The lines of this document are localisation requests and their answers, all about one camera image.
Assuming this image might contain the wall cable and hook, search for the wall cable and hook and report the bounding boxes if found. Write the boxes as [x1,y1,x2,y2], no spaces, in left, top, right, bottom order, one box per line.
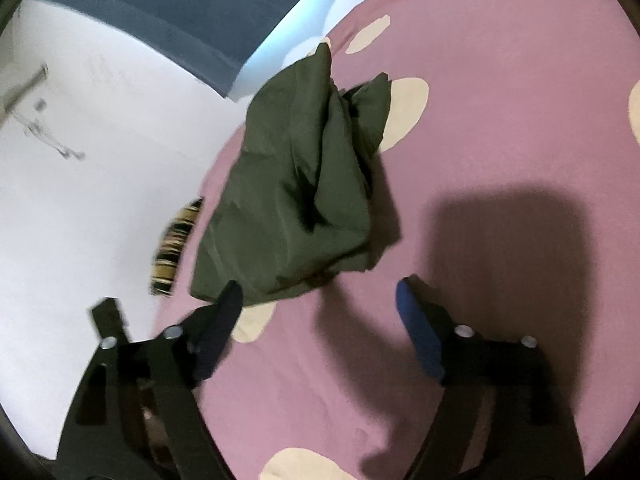
[0,62,87,162]

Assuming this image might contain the dark olive green garment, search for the dark olive green garment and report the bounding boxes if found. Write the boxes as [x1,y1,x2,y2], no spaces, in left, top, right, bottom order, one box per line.
[190,44,390,306]

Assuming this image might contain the pink bedsheet with cream spots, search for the pink bedsheet with cream spots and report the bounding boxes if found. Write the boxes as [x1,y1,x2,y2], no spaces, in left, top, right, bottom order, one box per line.
[152,0,640,480]

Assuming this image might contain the brown black striped pillow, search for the brown black striped pillow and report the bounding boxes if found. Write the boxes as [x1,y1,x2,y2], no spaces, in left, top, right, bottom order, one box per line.
[150,197,203,296]

